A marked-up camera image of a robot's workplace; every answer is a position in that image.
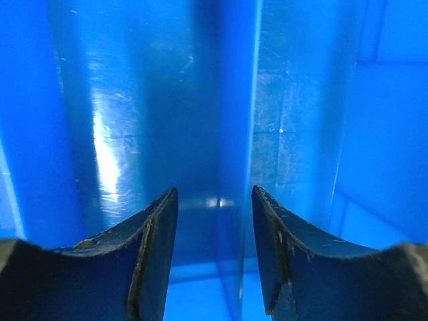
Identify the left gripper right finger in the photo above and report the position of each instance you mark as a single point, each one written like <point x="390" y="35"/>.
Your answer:
<point x="309" y="274"/>

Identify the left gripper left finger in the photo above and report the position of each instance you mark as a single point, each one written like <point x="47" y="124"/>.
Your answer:
<point x="121" y="273"/>

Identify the blue plastic divided bin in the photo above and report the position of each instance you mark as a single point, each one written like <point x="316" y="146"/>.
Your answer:
<point x="106" y="105"/>

